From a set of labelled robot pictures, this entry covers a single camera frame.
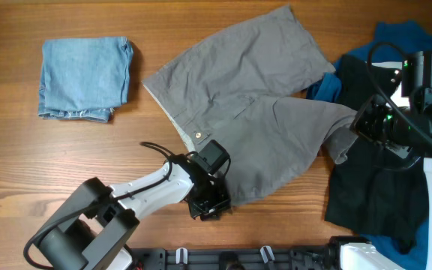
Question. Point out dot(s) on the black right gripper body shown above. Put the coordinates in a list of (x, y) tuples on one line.
[(375, 121)]

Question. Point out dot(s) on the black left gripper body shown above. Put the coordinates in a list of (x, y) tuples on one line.
[(214, 198)]

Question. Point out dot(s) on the grey shorts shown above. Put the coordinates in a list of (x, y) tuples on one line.
[(239, 87)]

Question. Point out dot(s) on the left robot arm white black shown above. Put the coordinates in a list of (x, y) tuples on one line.
[(91, 228)]

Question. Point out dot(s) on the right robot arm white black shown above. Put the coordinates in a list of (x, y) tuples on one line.
[(412, 128)]

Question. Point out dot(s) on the black garment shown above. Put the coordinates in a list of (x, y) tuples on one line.
[(371, 194)]

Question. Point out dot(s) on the folded light blue jeans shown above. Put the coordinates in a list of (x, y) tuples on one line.
[(84, 78)]

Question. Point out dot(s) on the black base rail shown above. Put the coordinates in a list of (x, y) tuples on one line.
[(295, 258)]

